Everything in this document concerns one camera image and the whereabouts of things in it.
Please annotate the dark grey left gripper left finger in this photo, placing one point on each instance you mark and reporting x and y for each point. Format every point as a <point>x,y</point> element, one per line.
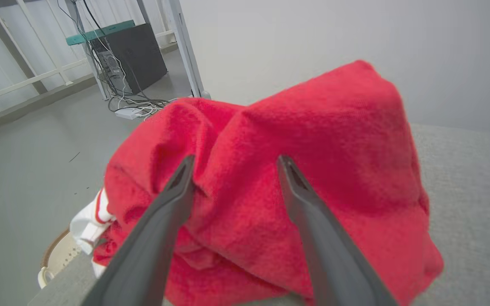
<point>147,250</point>

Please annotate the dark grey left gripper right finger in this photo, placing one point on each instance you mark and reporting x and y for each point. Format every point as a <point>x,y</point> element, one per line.
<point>330,250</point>

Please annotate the red shirt with white sleeves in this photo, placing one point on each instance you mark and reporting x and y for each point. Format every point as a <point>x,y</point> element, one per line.
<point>313,127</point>

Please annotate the beige laundry basket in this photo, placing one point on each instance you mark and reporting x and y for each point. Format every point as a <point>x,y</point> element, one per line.
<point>60,255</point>

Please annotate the white power strip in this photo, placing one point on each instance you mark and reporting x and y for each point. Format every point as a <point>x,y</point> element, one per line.
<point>128,113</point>

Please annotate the black computer tower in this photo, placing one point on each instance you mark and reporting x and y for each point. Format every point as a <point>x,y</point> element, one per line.
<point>141,55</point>

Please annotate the green shelf board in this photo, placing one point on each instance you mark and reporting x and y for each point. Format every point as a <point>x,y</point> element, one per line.
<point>96,33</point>

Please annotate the white metal frame post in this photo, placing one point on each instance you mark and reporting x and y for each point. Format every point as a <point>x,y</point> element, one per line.
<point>185,51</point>

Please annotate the white railing frame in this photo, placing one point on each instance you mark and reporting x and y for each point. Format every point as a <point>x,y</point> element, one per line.
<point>28,80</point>

